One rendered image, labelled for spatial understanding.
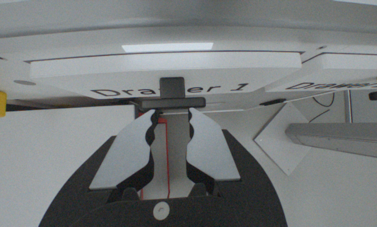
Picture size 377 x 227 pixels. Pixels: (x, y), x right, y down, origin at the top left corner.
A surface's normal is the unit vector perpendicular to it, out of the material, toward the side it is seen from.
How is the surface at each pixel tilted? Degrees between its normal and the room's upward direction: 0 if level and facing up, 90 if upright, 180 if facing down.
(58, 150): 0
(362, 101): 90
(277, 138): 3
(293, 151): 3
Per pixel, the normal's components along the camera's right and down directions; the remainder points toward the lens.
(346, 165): 0.05, -0.08
